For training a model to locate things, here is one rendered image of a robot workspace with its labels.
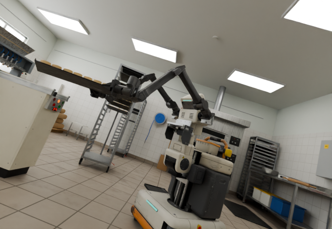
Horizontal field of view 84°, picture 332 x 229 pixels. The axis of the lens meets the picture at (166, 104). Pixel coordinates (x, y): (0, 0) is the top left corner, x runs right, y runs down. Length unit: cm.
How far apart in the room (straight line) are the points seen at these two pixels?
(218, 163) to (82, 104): 564
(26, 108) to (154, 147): 440
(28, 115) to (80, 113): 463
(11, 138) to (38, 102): 40
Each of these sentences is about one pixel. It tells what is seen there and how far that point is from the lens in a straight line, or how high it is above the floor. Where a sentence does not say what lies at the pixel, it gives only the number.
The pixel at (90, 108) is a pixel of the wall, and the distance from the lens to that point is 664.
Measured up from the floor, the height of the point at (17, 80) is 87.
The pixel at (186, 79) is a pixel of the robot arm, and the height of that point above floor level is 128.
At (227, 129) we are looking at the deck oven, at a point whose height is 166.
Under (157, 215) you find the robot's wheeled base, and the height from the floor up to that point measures 22.
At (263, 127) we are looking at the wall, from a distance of 676.
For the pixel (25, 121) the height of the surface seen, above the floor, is 53.
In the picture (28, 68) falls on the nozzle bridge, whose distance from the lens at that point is 296.
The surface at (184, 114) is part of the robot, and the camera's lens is 180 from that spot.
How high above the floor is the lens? 78
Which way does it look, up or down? 11 degrees up
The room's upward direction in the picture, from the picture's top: 20 degrees clockwise
